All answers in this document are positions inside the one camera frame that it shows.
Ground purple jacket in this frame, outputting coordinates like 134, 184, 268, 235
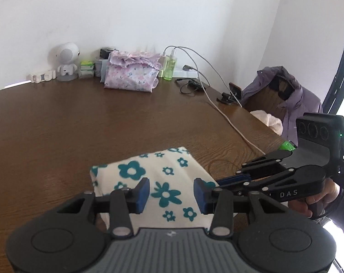
241, 66, 323, 145

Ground white charging cable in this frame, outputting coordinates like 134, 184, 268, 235
160, 45, 267, 155

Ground black cable bundle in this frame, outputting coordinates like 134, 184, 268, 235
174, 78, 210, 95

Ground cream plush item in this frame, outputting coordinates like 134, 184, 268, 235
250, 110, 283, 136

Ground green sanitizer bottle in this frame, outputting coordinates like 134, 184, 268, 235
163, 49, 177, 81

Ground pink floral folded garment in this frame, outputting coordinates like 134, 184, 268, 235
104, 50, 162, 92

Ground black box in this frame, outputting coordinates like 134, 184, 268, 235
99, 47, 118, 59

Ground wooden chair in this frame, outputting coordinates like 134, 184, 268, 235
243, 87, 286, 121

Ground black phone on stand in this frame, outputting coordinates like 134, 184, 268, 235
216, 83, 242, 106

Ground small green boxes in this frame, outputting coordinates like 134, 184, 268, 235
79, 61, 95, 78

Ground white teal floral garment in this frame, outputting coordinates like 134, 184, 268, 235
90, 147, 217, 232

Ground white power strip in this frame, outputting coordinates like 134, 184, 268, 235
26, 70, 56, 84

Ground white robot figurine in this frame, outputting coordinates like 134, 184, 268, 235
48, 42, 80, 82

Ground right human hand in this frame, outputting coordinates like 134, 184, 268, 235
288, 178, 340, 218

